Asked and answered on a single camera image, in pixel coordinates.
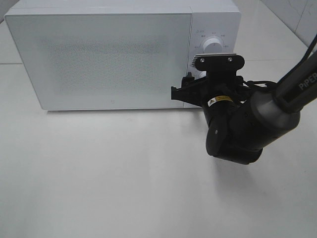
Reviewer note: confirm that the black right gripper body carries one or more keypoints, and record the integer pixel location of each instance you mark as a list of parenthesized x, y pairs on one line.
[(200, 91)]

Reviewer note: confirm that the white timer knob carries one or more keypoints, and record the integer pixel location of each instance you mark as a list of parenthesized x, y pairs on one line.
[(201, 75)]

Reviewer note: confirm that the white microwave door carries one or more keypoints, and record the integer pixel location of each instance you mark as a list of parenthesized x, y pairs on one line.
[(97, 62)]

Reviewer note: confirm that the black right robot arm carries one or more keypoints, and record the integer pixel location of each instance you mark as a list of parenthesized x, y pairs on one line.
[(242, 116)]

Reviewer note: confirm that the upper white power knob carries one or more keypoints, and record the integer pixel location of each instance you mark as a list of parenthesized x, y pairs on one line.
[(212, 45)]

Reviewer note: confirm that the white microwave oven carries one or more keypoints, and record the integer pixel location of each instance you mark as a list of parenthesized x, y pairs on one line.
[(219, 18)]

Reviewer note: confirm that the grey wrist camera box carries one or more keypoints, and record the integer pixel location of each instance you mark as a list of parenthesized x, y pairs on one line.
[(217, 61)]

